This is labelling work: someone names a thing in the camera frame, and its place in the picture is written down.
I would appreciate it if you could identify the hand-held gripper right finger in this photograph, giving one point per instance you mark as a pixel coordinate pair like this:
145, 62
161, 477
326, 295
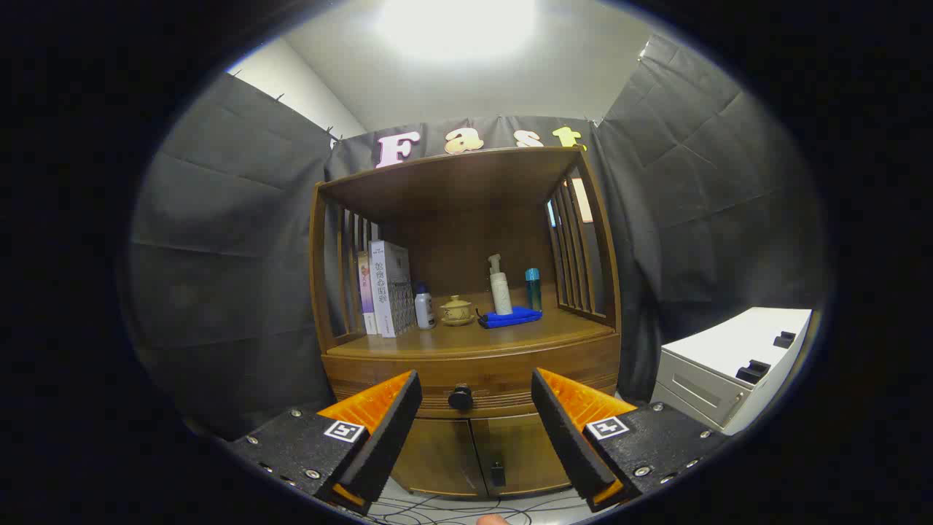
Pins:
565, 437

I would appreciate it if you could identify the wooden cabinet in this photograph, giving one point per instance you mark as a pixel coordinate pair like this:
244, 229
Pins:
466, 240

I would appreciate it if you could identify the thick white book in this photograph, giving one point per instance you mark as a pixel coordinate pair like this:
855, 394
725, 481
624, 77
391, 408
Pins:
390, 292

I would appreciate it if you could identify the wooden drawer with black knob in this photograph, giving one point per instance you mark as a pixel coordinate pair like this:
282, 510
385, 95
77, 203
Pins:
510, 372

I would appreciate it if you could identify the white pump bottle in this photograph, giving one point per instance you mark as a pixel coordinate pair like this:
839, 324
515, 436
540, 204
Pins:
501, 295

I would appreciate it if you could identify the white drawer unit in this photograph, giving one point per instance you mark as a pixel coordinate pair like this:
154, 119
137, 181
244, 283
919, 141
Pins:
729, 343

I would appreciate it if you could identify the clear blue bottle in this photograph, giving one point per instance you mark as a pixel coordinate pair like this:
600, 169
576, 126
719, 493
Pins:
533, 288

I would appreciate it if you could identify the small black block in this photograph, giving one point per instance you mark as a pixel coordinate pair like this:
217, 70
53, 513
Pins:
784, 340
753, 372

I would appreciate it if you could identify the white bottle with blue cap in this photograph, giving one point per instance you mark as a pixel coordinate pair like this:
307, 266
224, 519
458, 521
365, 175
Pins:
424, 312

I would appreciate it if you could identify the thin purple book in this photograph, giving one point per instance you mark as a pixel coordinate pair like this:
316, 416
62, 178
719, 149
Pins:
366, 292

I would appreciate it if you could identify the folded blue cloth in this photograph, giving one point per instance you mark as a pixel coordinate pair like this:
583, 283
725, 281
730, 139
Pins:
510, 318

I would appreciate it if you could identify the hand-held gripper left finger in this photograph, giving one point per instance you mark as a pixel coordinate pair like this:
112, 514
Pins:
386, 437

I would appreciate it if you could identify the wooden countertop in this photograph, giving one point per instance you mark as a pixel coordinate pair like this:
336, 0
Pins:
510, 337

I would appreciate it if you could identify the yellow lidded ceramic teacup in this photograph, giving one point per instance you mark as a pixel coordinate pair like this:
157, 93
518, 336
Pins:
457, 311

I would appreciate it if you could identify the wooden cabinet door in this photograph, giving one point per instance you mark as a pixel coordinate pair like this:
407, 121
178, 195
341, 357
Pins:
525, 448
437, 456

